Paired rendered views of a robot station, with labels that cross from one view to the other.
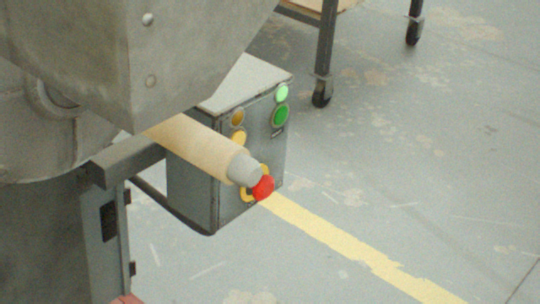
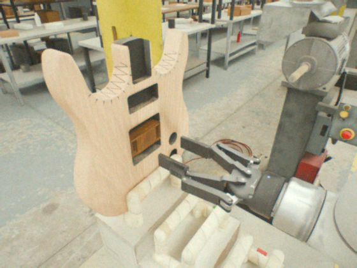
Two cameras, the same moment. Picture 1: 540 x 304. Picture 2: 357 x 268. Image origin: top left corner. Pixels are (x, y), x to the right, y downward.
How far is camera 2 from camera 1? 0.98 m
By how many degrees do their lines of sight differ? 72
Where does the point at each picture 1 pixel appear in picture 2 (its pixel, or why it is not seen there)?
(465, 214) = not seen: outside the picture
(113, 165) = (320, 104)
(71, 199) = (313, 112)
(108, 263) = (317, 141)
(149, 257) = not seen: outside the picture
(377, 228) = not seen: outside the picture
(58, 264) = (303, 125)
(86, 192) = (322, 117)
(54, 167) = (296, 84)
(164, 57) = (262, 35)
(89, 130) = (305, 81)
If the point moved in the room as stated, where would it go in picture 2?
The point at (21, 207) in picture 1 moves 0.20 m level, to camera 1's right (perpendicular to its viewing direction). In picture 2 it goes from (302, 104) to (317, 121)
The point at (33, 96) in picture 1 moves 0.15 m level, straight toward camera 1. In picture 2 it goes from (296, 66) to (271, 69)
